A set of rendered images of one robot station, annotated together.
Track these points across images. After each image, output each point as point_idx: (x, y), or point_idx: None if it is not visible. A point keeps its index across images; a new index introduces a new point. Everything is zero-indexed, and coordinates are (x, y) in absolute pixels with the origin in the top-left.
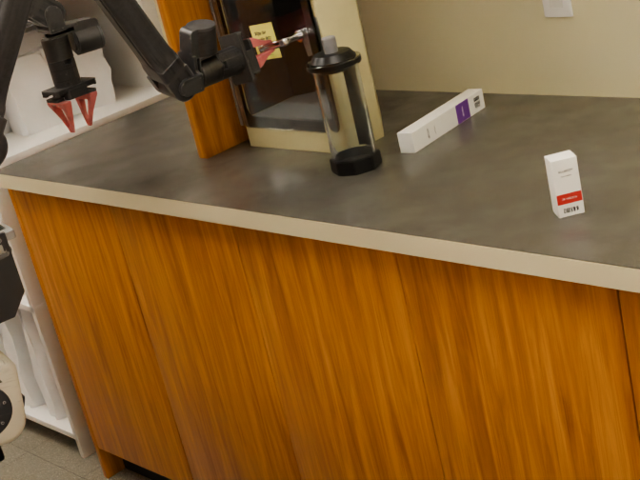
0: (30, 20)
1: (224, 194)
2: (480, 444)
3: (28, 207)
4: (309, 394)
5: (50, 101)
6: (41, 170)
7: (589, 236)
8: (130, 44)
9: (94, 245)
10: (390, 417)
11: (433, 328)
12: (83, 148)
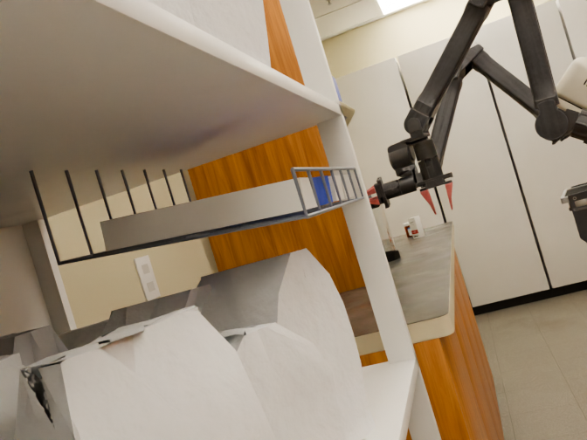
0: (427, 122)
1: (435, 255)
2: (473, 327)
3: (448, 355)
4: (477, 362)
5: (452, 181)
6: (426, 301)
7: (436, 230)
8: (447, 139)
9: (458, 350)
10: (474, 342)
11: (458, 280)
12: (360, 320)
